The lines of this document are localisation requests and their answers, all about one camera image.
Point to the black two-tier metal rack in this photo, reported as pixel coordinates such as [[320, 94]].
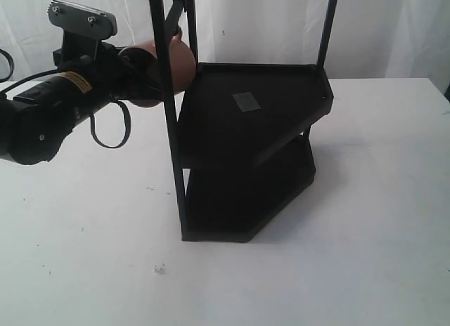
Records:
[[234, 171]]

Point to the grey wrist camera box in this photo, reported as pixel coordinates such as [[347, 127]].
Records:
[[84, 28]]

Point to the pink ceramic mug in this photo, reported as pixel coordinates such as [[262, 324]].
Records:
[[181, 67]]

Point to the white backdrop curtain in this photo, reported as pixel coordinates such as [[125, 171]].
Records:
[[369, 39]]

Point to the grey square sticker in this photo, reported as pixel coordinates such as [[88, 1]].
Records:
[[246, 102]]

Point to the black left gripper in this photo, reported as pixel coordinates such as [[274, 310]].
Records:
[[126, 73]]

